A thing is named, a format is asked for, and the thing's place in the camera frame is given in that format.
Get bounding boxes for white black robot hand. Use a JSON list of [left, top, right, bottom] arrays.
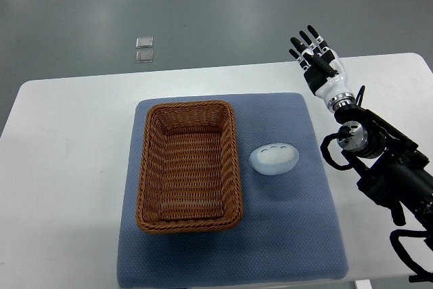
[[288, 25, 354, 110]]

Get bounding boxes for brown wicker basket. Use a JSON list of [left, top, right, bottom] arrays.
[[135, 100, 243, 234]]

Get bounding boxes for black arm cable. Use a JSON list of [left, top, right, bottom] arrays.
[[389, 229, 433, 283]]

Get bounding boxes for silver floor plate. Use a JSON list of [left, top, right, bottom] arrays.
[[136, 37, 154, 49], [135, 50, 154, 64]]

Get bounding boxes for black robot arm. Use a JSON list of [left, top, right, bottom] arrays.
[[289, 26, 432, 238]]

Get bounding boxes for upper silver floor plate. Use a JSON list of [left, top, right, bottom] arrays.
[[136, 37, 154, 49]]

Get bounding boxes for lower silver floor plate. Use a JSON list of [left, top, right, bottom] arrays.
[[135, 50, 154, 64]]

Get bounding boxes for blue quilted mat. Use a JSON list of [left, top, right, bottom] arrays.
[[117, 93, 348, 288]]

